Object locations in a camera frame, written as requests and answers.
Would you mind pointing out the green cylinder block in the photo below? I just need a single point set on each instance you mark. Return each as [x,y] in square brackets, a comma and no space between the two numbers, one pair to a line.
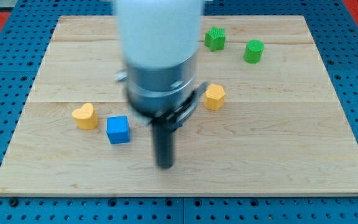
[253,51]

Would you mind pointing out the blue cube block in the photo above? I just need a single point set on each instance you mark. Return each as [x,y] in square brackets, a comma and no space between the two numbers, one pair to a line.
[118,130]

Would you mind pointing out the green star block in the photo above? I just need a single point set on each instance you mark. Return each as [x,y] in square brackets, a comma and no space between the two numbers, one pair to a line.
[215,38]

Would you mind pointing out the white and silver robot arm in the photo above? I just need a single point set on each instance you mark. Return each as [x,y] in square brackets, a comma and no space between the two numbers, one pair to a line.
[159,41]

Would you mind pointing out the yellow heart block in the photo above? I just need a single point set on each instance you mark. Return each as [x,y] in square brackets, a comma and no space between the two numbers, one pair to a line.
[85,117]

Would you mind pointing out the wooden board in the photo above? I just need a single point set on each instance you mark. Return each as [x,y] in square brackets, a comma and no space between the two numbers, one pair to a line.
[280,133]

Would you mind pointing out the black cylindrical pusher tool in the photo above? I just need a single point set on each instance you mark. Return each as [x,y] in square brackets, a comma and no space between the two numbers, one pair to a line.
[163,140]

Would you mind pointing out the yellow hexagon block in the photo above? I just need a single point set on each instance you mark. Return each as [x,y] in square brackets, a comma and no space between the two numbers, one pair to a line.
[214,97]

